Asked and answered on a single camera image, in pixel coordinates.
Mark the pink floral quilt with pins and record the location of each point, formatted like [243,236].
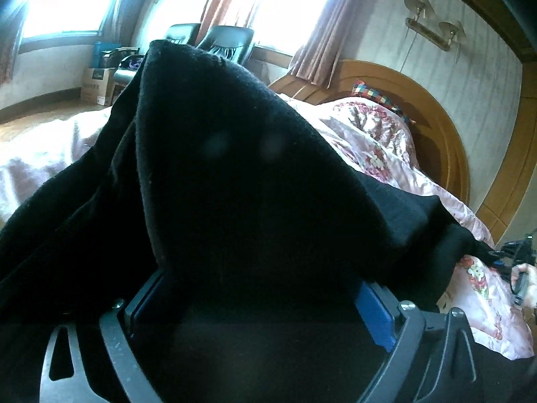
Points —
[398,163]

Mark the person's right hand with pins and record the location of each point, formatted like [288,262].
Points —
[532,279]

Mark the cardboard box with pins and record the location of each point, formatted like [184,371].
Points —
[96,86]

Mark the black leather chair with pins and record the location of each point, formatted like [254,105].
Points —
[180,33]
[228,40]

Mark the pink curtain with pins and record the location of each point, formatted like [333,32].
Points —
[224,0]
[327,37]

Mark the dark curtain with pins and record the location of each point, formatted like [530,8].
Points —
[119,4]

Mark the blue box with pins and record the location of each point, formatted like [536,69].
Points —
[107,53]

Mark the black pants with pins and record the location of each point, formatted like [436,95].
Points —
[226,184]

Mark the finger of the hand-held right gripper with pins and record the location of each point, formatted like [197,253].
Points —
[499,255]

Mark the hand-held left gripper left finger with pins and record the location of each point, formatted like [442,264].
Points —
[140,308]

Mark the wooden headboard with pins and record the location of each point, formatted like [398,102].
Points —
[436,105]

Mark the colourful checkered pillow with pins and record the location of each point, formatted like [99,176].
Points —
[377,93]

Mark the brass wall lamp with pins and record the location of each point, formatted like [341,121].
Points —
[436,29]

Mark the bright window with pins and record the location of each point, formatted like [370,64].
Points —
[289,4]
[67,0]

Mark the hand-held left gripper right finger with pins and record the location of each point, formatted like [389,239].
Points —
[375,317]

